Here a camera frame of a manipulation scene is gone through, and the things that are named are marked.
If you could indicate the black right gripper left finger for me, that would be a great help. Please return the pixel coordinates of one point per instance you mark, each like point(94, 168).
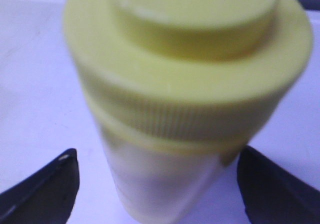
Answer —
point(46, 197)

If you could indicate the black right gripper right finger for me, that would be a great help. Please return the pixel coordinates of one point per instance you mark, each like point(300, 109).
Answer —
point(271, 195)

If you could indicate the yellow squeeze bottle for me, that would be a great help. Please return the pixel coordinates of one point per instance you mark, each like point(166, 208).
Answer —
point(179, 87)

